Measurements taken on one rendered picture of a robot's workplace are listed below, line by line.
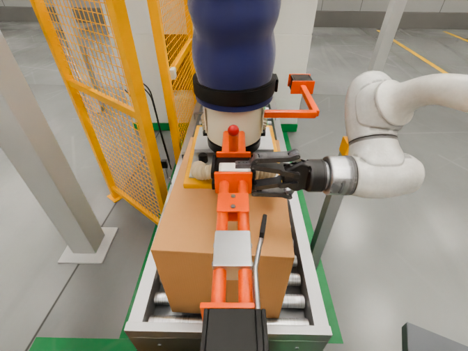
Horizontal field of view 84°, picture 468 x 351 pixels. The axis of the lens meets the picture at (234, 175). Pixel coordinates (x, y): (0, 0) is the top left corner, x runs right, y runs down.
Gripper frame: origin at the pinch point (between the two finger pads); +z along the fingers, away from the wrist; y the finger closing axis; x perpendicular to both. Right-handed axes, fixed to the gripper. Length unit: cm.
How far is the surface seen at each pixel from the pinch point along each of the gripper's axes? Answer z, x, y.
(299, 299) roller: -25, 2, 64
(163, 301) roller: 28, 1, 65
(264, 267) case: -8.6, -5.3, 29.7
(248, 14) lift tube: -3.1, 16.1, -29.1
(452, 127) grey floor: -263, 234, 120
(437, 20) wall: -576, 806, 100
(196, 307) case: 14, -4, 59
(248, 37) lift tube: -3.1, 16.8, -24.8
